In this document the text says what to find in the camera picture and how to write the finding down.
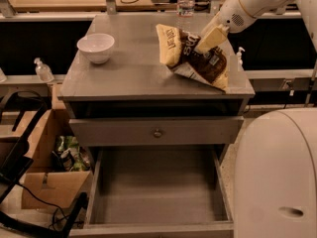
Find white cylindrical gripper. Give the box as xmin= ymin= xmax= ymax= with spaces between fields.
xmin=195 ymin=0 xmax=256 ymax=54

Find brown sea salt chip bag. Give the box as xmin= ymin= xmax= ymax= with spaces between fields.
xmin=156 ymin=24 xmax=228 ymax=91

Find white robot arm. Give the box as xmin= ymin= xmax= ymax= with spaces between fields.
xmin=201 ymin=0 xmax=317 ymax=238

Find round metal drawer knob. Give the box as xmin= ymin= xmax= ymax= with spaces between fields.
xmin=153 ymin=129 xmax=163 ymax=138

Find grey wooden drawer cabinet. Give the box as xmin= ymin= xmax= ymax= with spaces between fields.
xmin=57 ymin=13 xmax=256 ymax=238

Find open grey middle drawer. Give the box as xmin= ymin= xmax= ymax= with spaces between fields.
xmin=70 ymin=146 xmax=234 ymax=238

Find small white pump bottle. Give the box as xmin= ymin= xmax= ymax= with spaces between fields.
xmin=236 ymin=47 xmax=245 ymax=66

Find clear plastic water bottle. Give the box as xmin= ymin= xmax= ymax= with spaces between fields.
xmin=176 ymin=0 xmax=195 ymax=31

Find white ceramic bowl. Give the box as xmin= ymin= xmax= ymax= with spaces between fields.
xmin=77 ymin=34 xmax=115 ymax=64

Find clear sanitizer pump bottle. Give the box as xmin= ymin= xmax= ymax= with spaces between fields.
xmin=34 ymin=58 xmax=54 ymax=82

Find green snack bags in box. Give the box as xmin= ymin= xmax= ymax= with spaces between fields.
xmin=52 ymin=135 xmax=90 ymax=172

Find open cardboard box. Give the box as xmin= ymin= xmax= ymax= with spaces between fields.
xmin=0 ymin=83 xmax=94 ymax=210

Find black chair frame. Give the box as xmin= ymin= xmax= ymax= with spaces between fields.
xmin=0 ymin=90 xmax=88 ymax=238

